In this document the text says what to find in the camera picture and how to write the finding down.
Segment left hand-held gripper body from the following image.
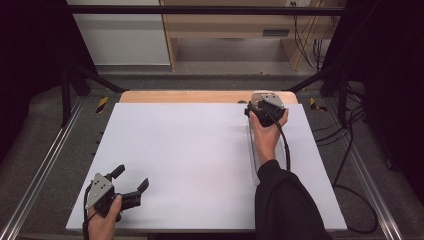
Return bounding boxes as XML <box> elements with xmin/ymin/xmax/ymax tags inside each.
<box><xmin>84</xmin><ymin>172</ymin><xmax>142</xmax><ymax>223</ymax></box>

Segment hanging cables under desk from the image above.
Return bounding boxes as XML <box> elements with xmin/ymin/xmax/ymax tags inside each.
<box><xmin>290</xmin><ymin>1</ymin><xmax>336</xmax><ymax>72</ymax></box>

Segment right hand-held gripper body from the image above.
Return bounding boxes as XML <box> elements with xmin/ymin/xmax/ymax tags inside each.
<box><xmin>244</xmin><ymin>93</ymin><xmax>288</xmax><ymax>128</ymax></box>

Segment black metal stand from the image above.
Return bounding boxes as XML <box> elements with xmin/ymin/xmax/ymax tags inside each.
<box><xmin>287</xmin><ymin>61</ymin><xmax>350</xmax><ymax>128</ymax></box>
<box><xmin>59</xmin><ymin>63</ymin><xmax>128</xmax><ymax>128</ymax></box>

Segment black horizontal frame bar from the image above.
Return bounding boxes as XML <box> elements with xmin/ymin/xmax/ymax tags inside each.
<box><xmin>66</xmin><ymin>4</ymin><xmax>348</xmax><ymax>16</ymax></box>

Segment yellow black tape strip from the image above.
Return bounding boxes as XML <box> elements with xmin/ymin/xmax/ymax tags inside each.
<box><xmin>96</xmin><ymin>96</ymin><xmax>110</xmax><ymax>115</ymax></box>
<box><xmin>309</xmin><ymin>97</ymin><xmax>328</xmax><ymax>113</ymax></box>

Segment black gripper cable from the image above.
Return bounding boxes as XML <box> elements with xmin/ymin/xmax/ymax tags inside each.
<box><xmin>81</xmin><ymin>184</ymin><xmax>94</xmax><ymax>240</ymax></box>
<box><xmin>266</xmin><ymin>108</ymin><xmax>380</xmax><ymax>235</ymax></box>

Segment white cabinet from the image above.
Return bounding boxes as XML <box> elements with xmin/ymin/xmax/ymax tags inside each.
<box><xmin>66</xmin><ymin>0</ymin><xmax>171</xmax><ymax>66</ymax></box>

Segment person's left hand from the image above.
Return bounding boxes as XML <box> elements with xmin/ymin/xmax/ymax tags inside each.
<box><xmin>87</xmin><ymin>194</ymin><xmax>123</xmax><ymax>240</ymax></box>

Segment clear plastic packaging box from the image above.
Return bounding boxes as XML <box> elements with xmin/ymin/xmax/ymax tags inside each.
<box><xmin>247</xmin><ymin>91</ymin><xmax>290</xmax><ymax>187</ymax></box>

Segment bundle of black floor cables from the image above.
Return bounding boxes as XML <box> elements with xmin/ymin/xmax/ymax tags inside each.
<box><xmin>314</xmin><ymin>84</ymin><xmax>367</xmax><ymax>148</ymax></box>

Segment aluminium floor rail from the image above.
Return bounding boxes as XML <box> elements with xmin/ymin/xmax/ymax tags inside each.
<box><xmin>346</xmin><ymin>143</ymin><xmax>405</xmax><ymax>240</ymax></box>
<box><xmin>0</xmin><ymin>96</ymin><xmax>86</xmax><ymax>240</ymax></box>

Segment black curtain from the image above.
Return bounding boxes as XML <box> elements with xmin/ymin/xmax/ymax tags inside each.
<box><xmin>0</xmin><ymin>0</ymin><xmax>98</xmax><ymax>163</ymax></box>
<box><xmin>322</xmin><ymin>0</ymin><xmax>424</xmax><ymax>196</ymax></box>

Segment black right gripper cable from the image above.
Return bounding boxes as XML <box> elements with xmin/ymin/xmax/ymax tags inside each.
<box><xmin>266</xmin><ymin>108</ymin><xmax>380</xmax><ymax>235</ymax></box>

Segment person's right hand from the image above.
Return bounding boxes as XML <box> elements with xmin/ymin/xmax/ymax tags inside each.
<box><xmin>248</xmin><ymin>108</ymin><xmax>290</xmax><ymax>153</ymax></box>

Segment wooden table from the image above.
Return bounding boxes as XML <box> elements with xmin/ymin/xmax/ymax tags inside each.
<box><xmin>119</xmin><ymin>90</ymin><xmax>299</xmax><ymax>105</ymax></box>

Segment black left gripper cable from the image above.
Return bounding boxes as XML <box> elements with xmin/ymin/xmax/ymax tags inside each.
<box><xmin>81</xmin><ymin>184</ymin><xmax>94</xmax><ymax>240</ymax></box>

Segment light wooden desk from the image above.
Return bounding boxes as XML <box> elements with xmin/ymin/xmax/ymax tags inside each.
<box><xmin>159</xmin><ymin>0</ymin><xmax>348</xmax><ymax>72</ymax></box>

